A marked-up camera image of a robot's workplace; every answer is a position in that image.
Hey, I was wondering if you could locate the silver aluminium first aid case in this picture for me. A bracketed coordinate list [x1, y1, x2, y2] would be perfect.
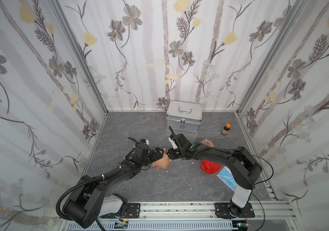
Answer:
[166, 101, 203, 133]

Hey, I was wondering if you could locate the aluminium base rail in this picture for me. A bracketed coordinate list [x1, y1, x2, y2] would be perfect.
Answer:
[57, 201, 298, 231]

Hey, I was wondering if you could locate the small brown orange-capped bottle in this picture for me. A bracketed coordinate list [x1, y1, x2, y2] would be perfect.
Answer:
[222, 124, 231, 135]

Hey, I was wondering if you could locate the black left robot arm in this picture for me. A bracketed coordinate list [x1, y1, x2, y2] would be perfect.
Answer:
[56, 139, 166, 229]

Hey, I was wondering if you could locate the red piggy bank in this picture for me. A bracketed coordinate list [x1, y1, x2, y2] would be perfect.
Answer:
[201, 160, 222, 175]

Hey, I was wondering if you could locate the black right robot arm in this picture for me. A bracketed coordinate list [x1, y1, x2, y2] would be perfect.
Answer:
[167, 127, 263, 219]

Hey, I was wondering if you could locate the blue face mask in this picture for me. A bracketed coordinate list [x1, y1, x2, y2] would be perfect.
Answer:
[217, 167, 237, 191]

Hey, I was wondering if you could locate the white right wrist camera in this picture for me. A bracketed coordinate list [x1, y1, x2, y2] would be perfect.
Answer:
[168, 137, 178, 150]

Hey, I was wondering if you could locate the pink piggy bank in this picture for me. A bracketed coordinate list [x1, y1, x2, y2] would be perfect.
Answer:
[201, 139, 214, 147]
[152, 148, 172, 169]

